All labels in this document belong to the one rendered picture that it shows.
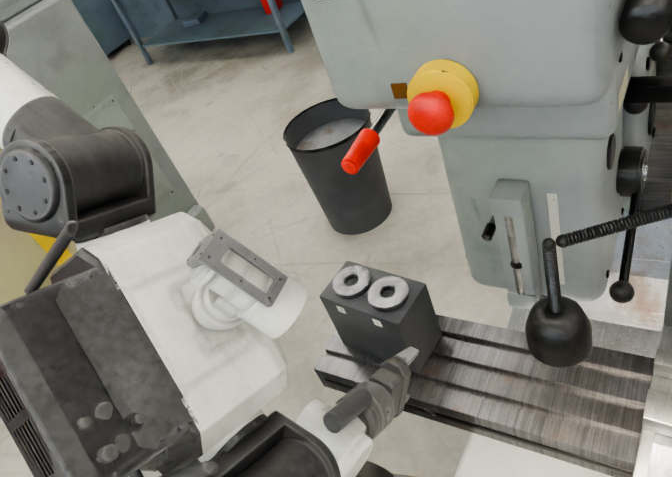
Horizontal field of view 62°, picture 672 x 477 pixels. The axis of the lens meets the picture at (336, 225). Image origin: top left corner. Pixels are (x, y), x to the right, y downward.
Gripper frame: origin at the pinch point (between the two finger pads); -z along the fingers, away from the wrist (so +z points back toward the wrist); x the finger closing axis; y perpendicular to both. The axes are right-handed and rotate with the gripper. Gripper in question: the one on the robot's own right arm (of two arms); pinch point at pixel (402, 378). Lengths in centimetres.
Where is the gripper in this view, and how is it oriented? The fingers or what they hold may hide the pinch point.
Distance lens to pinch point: 114.5
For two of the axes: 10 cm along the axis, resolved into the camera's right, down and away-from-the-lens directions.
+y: -8.1, -2.9, 5.1
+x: 1.3, -9.4, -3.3
